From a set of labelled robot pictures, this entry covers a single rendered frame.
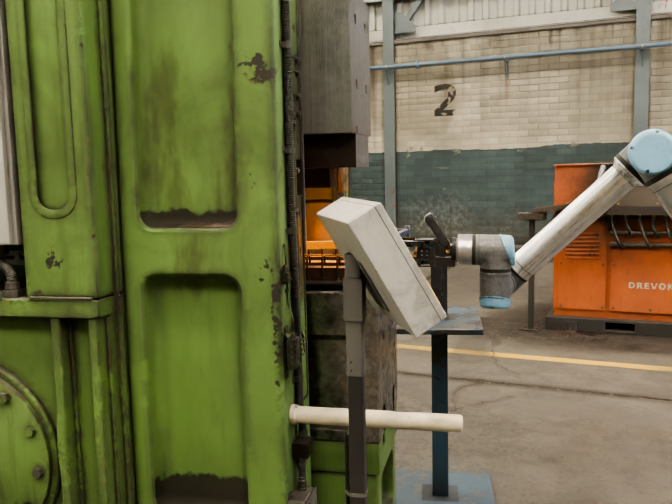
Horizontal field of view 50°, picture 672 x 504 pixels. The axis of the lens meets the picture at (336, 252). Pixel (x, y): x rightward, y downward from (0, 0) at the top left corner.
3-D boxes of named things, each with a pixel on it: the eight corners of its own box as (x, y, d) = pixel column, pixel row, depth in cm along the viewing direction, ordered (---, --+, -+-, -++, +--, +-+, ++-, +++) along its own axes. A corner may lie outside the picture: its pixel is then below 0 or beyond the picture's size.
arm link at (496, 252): (515, 270, 206) (516, 235, 204) (471, 269, 208) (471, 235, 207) (514, 265, 215) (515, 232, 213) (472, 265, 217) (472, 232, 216)
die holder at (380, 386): (397, 401, 246) (396, 272, 240) (379, 443, 209) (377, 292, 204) (243, 393, 258) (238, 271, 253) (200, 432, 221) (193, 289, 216)
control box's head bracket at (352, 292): (396, 313, 168) (395, 255, 167) (388, 325, 155) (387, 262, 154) (351, 312, 171) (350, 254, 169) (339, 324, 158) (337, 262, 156)
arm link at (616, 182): (652, 123, 208) (482, 275, 233) (653, 121, 197) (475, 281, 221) (681, 152, 206) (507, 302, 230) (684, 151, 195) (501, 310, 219)
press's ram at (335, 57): (375, 137, 235) (373, 11, 231) (352, 132, 198) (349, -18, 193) (254, 141, 245) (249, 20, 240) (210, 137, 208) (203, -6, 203)
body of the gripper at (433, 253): (414, 266, 213) (455, 267, 210) (414, 238, 212) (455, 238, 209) (417, 263, 220) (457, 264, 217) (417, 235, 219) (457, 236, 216)
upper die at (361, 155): (368, 166, 223) (368, 136, 222) (356, 167, 204) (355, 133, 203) (241, 169, 233) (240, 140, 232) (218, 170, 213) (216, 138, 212)
